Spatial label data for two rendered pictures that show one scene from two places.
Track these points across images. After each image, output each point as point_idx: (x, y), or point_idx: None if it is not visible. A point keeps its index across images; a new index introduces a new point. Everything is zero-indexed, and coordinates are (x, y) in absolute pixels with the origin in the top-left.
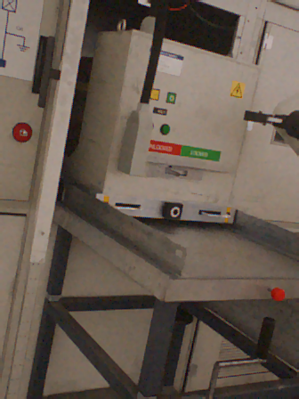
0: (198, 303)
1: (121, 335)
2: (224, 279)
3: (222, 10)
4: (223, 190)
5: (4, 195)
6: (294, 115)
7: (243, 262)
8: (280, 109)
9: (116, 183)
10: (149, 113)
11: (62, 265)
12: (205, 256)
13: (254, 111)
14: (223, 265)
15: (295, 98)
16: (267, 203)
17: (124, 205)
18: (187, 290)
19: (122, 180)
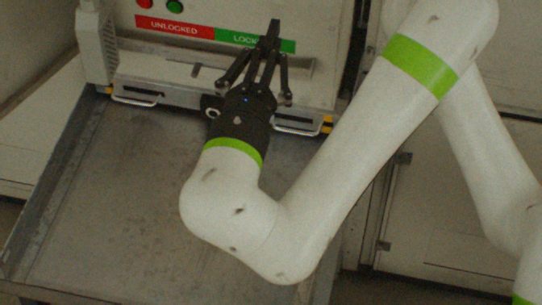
0: (386, 178)
1: None
2: (72, 294)
3: None
4: (316, 90)
5: None
6: (223, 110)
7: (175, 257)
8: (383, 7)
9: (120, 62)
10: (93, 11)
11: None
12: (129, 231)
13: (266, 33)
14: (122, 261)
15: (398, 1)
16: (513, 82)
17: (138, 89)
18: (22, 290)
19: (128, 60)
